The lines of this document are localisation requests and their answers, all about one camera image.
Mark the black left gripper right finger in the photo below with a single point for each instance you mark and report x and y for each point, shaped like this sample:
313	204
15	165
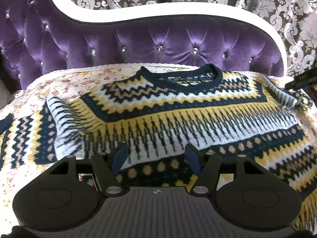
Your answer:
205	167

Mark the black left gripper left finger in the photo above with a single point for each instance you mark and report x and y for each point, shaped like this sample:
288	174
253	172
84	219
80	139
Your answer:
106	167

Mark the yellow navy patterned knit sweater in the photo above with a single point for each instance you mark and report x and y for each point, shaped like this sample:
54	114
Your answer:
157	114

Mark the purple tufted chaise backrest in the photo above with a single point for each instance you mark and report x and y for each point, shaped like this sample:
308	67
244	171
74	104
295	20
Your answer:
41	36

